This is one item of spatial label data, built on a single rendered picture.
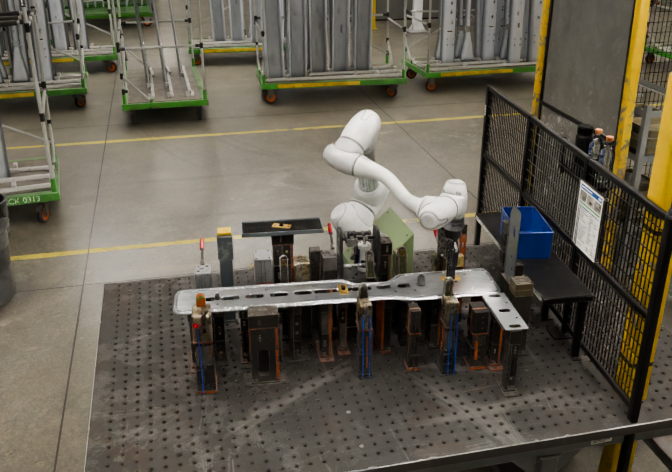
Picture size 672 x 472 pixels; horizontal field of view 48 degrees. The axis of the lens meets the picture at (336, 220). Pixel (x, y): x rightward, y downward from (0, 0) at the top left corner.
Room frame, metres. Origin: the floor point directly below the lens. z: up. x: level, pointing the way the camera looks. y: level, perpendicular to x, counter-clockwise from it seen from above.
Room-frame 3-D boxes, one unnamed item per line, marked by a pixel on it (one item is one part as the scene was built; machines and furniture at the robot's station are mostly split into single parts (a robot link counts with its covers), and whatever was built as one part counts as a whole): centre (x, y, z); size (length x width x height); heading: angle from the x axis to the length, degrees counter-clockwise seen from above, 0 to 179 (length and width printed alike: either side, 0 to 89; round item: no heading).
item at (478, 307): (2.71, -0.59, 0.84); 0.11 x 0.10 x 0.28; 8
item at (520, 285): (2.79, -0.78, 0.88); 0.08 x 0.08 x 0.36; 8
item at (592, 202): (2.86, -1.05, 1.30); 0.23 x 0.02 x 0.31; 8
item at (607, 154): (2.98, -1.13, 1.53); 0.06 x 0.06 x 0.20
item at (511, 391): (2.53, -0.70, 0.84); 0.11 x 0.06 x 0.29; 8
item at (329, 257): (3.01, 0.03, 0.89); 0.13 x 0.11 x 0.38; 8
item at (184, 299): (2.81, -0.01, 1.00); 1.38 x 0.22 x 0.02; 98
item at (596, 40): (5.18, -1.71, 1.00); 1.34 x 0.14 x 2.00; 13
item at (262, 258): (2.93, 0.32, 0.90); 0.13 x 0.10 x 0.41; 8
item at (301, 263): (2.95, 0.15, 0.89); 0.13 x 0.11 x 0.38; 8
